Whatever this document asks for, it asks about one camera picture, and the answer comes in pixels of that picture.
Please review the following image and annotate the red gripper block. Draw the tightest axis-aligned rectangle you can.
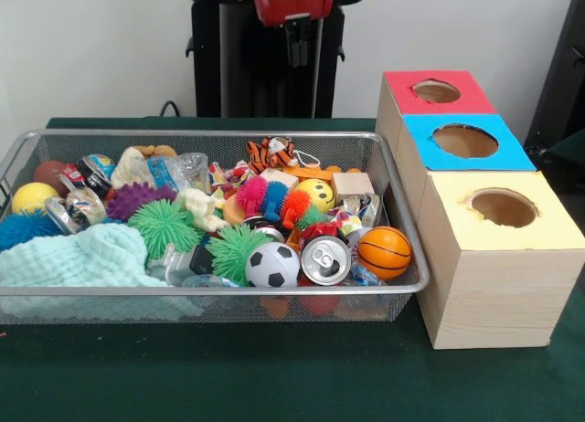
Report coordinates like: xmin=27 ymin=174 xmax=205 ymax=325
xmin=253 ymin=0 xmax=335 ymax=68

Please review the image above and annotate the silver mesh bin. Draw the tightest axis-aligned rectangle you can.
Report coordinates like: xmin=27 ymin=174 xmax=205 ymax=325
xmin=0 ymin=128 xmax=431 ymax=326

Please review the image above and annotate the wooden box with three holes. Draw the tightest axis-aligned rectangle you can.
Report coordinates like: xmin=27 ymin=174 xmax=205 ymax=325
xmin=374 ymin=69 xmax=585 ymax=350

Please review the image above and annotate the orange tiger plush toy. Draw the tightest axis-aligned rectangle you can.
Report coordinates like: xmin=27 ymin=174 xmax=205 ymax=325
xmin=245 ymin=136 xmax=296 ymax=175

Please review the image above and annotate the yellow smiley face ball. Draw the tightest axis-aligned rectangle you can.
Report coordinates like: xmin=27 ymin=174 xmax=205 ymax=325
xmin=295 ymin=178 xmax=337 ymax=215

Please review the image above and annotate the silver soda can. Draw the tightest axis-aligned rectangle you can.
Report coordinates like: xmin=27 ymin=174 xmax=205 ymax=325
xmin=300 ymin=235 xmax=353 ymax=287

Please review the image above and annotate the green spiky ball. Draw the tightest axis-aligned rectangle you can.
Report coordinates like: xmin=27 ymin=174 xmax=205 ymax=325
xmin=206 ymin=224 xmax=271 ymax=286
xmin=126 ymin=198 xmax=205 ymax=261

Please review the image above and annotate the black and white soccer ball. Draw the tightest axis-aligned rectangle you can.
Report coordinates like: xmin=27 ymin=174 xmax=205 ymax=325
xmin=244 ymin=242 xmax=302 ymax=289

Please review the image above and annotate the orange basketball toy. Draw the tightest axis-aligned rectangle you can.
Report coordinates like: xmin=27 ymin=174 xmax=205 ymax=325
xmin=356 ymin=226 xmax=413 ymax=280

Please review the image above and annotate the black flat panel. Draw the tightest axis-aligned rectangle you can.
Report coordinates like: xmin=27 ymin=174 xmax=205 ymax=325
xmin=524 ymin=0 xmax=585 ymax=153

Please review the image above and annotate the plain yellow ball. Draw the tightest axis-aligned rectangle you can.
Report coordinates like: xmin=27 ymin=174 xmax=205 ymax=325
xmin=11 ymin=182 xmax=60 ymax=216

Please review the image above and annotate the mint green cloth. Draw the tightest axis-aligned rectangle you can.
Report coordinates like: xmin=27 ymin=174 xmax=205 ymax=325
xmin=0 ymin=222 xmax=168 ymax=289

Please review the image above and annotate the blue spiky ball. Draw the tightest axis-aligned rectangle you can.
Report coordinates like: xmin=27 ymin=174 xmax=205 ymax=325
xmin=0 ymin=210 xmax=63 ymax=252

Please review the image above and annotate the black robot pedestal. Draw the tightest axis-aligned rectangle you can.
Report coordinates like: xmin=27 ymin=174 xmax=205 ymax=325
xmin=175 ymin=0 xmax=369 ymax=119

